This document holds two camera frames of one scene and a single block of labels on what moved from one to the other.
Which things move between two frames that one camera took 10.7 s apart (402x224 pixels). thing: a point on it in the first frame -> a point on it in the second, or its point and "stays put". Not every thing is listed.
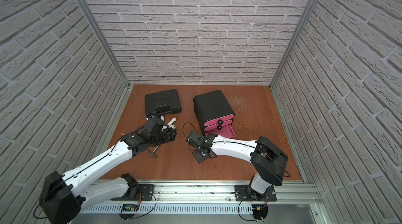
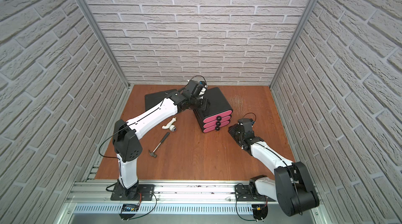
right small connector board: x=259 y=210 stays put
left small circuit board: x=128 y=211 stays put
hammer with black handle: x=153 y=153 stays put
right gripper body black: x=198 y=157 -> x=234 y=132
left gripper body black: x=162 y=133 -> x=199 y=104
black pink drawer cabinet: x=214 y=114 stays put
